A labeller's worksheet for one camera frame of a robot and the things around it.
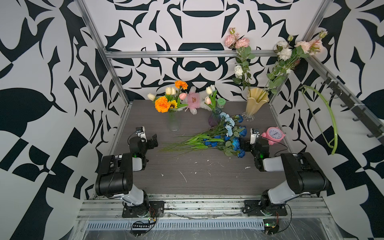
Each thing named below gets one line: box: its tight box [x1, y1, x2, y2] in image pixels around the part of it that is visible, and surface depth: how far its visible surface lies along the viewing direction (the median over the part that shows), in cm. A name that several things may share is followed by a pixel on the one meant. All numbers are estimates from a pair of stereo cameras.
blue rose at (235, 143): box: [231, 137, 240, 151], surface depth 91 cm
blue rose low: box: [233, 146, 246, 158], surface depth 91 cm
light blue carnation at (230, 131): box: [225, 125, 233, 137], surface depth 93 cm
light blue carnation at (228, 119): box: [220, 112, 235, 127], surface depth 100 cm
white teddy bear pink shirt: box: [177, 86, 212, 115], surface depth 114 cm
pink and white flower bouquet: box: [224, 27, 329, 98], surface depth 85 cm
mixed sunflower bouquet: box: [147, 80, 189, 113], surface depth 86 cm
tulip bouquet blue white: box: [204, 84, 218, 113], surface depth 92 cm
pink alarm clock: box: [261, 126, 286, 146], surface depth 101 cm
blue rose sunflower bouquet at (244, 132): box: [239, 126, 247, 137], surface depth 96 cm
